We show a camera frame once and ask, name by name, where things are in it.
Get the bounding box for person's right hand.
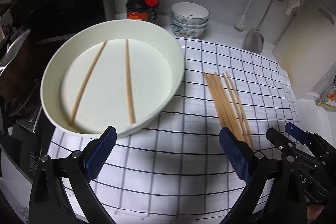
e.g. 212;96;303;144
307;205;331;224

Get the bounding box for checkered white table cloth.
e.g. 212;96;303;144
47;36;300;217

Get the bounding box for large white round tray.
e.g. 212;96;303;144
41;19;185;138

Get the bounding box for white cutting board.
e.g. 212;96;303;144
272;0;335;99

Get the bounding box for metal spatula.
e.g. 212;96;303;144
243;0;274;54

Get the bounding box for bottom floral ceramic bowl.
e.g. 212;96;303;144
170;23;205;38

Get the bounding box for floral ceramic bowl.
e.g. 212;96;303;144
170;23;205;38
170;2;210;25
170;17;207;29

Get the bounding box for middle floral ceramic bowl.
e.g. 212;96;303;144
170;17;207;29

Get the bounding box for top floral ceramic bowl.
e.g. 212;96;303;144
170;2;210;25

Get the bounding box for steel pot with handle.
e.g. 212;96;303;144
1;29;37;117

